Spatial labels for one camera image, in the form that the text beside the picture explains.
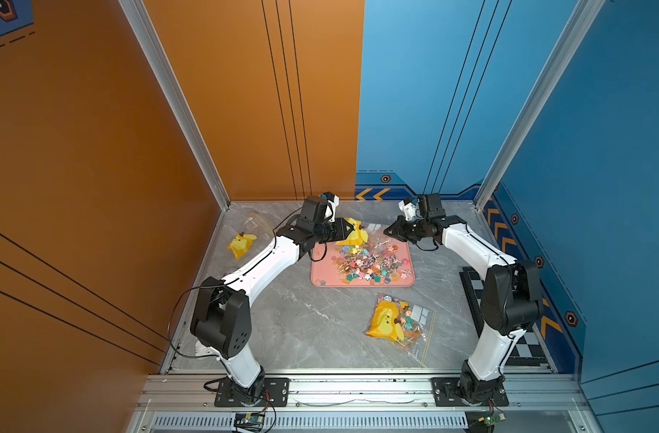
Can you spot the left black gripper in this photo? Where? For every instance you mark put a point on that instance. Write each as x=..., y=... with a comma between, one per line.
x=340, y=224

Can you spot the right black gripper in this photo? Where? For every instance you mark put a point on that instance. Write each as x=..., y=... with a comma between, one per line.
x=400, y=225

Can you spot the clear ziploc bag with candies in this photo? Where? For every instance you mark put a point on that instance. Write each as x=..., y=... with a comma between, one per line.
x=254, y=234

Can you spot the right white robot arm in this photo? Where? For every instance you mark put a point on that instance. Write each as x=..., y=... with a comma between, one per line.
x=512, y=292

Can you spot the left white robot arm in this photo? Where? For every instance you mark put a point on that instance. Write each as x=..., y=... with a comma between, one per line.
x=221, y=318

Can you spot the pink plastic tray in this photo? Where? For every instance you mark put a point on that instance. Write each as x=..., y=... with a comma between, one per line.
x=331, y=268

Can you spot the black white checkerboard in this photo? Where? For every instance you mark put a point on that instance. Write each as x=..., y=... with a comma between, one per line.
x=528, y=351

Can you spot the right green circuit board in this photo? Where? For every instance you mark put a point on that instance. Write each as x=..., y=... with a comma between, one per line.
x=481, y=423

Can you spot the green circuit board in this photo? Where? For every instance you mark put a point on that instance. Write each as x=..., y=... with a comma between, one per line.
x=249, y=422
x=481, y=423

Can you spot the left green circuit board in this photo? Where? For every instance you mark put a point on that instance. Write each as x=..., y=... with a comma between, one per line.
x=249, y=422

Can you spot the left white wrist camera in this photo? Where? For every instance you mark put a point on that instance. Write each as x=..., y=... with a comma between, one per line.
x=333, y=202

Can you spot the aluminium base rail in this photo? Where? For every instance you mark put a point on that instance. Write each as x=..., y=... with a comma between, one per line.
x=381, y=400

